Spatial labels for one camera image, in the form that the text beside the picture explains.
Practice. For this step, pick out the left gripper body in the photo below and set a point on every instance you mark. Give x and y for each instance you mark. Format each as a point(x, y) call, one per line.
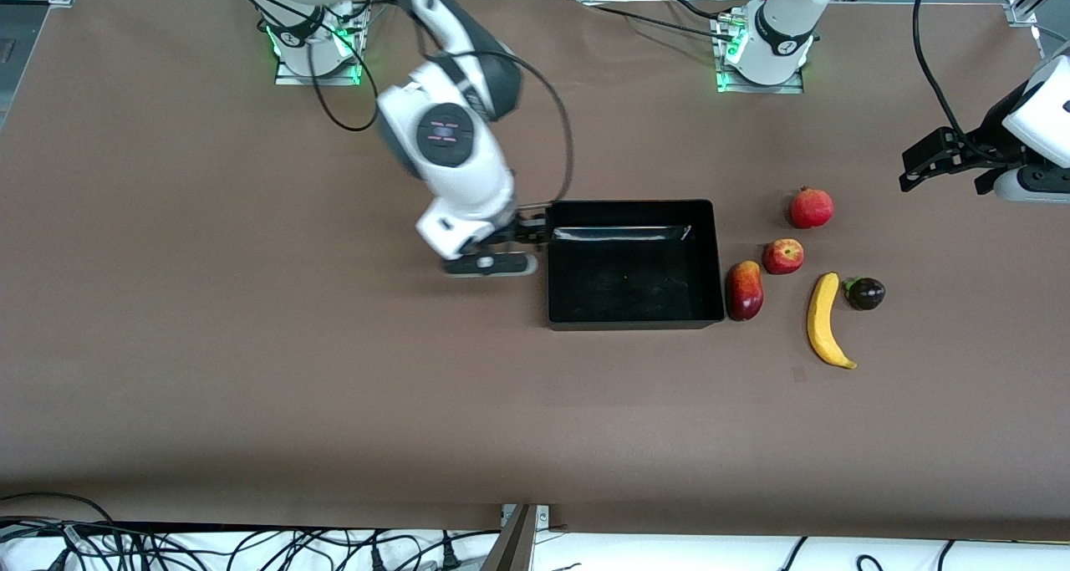
point(992, 129)

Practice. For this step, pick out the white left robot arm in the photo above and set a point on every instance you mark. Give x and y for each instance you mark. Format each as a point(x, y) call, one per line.
point(777, 53)

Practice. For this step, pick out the brown paper table cover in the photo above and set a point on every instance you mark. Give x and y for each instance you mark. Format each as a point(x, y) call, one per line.
point(535, 429)

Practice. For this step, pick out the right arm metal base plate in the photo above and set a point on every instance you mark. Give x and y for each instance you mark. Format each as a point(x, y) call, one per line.
point(318, 80)

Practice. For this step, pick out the small metal bracket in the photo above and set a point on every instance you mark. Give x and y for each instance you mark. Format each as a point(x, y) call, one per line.
point(543, 517)

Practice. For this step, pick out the red pomegranate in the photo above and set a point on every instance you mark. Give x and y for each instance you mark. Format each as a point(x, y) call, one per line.
point(811, 209)

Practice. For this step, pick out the red yellow apple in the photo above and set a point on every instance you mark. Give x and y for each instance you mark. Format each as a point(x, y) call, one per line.
point(783, 257)

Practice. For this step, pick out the red yellow mango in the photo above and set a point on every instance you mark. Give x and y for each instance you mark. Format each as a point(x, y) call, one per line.
point(744, 291)

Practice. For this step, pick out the yellow banana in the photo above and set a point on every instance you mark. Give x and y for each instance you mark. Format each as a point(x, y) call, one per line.
point(821, 320)

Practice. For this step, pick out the dark camera mount post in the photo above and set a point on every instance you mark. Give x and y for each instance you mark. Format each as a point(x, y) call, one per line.
point(512, 550)

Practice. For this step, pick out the dark purple eggplant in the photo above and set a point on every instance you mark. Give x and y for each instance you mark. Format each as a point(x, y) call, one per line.
point(867, 293)

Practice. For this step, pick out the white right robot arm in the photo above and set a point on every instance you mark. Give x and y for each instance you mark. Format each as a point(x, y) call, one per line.
point(451, 136)

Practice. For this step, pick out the black plastic box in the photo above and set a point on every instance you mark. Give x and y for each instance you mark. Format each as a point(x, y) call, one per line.
point(635, 295)

